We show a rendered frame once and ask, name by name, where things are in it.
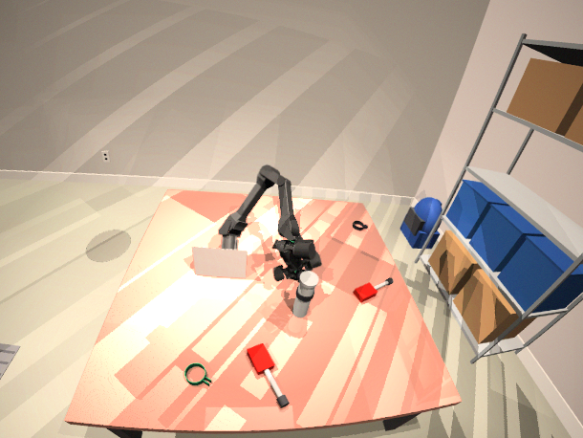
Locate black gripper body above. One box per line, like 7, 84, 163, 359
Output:
272, 252, 322, 282

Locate black cup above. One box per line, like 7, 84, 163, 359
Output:
296, 269, 314, 302

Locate green ring with short tab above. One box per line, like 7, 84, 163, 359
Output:
184, 362, 212, 386

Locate white cylindrical post with cap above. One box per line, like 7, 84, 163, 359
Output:
292, 271, 319, 318

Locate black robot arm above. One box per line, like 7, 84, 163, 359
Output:
219, 164, 316, 264

